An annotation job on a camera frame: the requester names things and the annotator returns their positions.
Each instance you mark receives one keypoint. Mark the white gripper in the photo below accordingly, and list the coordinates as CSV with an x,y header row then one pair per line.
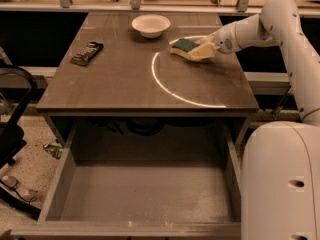
x,y
224,40

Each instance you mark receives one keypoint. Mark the green and yellow sponge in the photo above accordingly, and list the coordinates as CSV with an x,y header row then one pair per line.
x,y
183,47

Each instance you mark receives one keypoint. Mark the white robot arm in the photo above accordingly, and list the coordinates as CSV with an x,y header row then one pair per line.
x,y
280,174

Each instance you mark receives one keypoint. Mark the black rxbar chocolate wrapper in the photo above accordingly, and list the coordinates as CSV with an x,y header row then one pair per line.
x,y
86,54

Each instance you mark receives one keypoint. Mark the white bowl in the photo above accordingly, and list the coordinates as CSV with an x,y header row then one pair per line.
x,y
151,25

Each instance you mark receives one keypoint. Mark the open grey drawer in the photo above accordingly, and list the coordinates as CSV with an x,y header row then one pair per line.
x,y
180,184

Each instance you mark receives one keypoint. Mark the green crumpled wrapper on floor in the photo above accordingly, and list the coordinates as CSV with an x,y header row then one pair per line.
x,y
54,149

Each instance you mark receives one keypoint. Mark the black office chair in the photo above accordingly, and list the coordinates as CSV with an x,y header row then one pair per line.
x,y
11,136

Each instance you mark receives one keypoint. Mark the plastic bottle on floor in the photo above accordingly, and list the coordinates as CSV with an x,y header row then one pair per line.
x,y
21,190

